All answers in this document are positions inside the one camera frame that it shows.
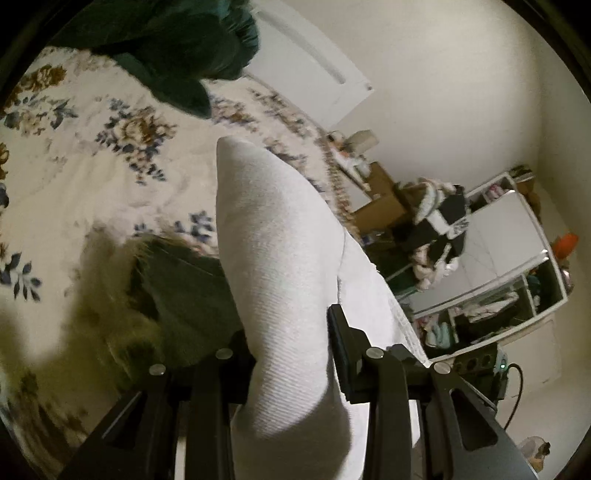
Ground white pants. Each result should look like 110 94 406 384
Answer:
216 137 426 479

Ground dark green clothing pile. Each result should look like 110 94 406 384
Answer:
55 1 259 118

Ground black power strip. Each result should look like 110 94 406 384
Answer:
453 344 509 404

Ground white shelf cabinet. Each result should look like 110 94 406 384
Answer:
381 172 567 360

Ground floral bed blanket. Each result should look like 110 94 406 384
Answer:
1 47 353 479

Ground orange object on cabinet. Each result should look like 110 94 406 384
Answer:
552 232 579 261

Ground black and white clothes heap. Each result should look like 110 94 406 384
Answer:
400 177 470 291

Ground brown cardboard box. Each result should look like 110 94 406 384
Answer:
353 162 410 236

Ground white door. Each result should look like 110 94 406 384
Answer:
245 1 373 130

